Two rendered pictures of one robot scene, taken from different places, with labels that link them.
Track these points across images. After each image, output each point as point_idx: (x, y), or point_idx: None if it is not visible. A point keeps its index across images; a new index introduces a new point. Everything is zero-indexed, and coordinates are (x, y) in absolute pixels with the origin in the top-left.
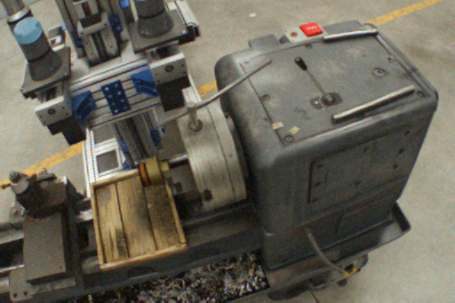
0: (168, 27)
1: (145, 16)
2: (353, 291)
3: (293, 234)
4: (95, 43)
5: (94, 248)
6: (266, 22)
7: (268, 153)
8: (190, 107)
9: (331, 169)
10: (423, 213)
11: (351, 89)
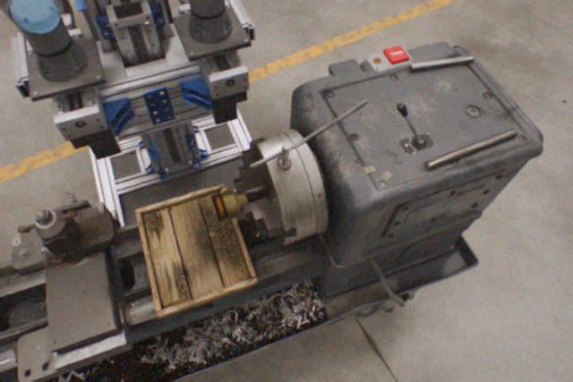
0: (227, 32)
1: (202, 16)
2: (401, 320)
3: (359, 264)
4: (131, 37)
5: (145, 289)
6: (297, 4)
7: (363, 199)
8: (286, 148)
9: (414, 210)
10: (477, 237)
11: (442, 131)
